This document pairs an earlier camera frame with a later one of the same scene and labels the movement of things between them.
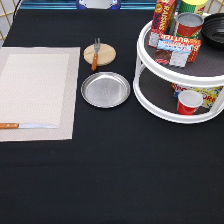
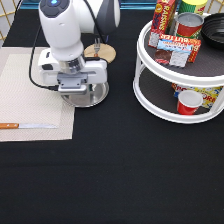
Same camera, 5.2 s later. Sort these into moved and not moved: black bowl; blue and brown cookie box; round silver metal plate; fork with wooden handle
Moved: round silver metal plate
Not moved: black bowl; blue and brown cookie box; fork with wooden handle
